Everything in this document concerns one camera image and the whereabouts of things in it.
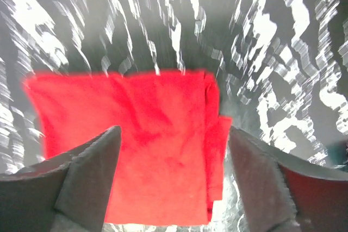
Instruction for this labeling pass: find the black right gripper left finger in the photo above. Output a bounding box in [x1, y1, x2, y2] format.
[1, 126, 121, 231]

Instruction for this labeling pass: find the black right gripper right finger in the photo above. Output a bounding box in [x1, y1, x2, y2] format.
[228, 127, 347, 232]

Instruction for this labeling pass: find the red t-shirt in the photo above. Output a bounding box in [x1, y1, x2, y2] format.
[25, 70, 232, 226]

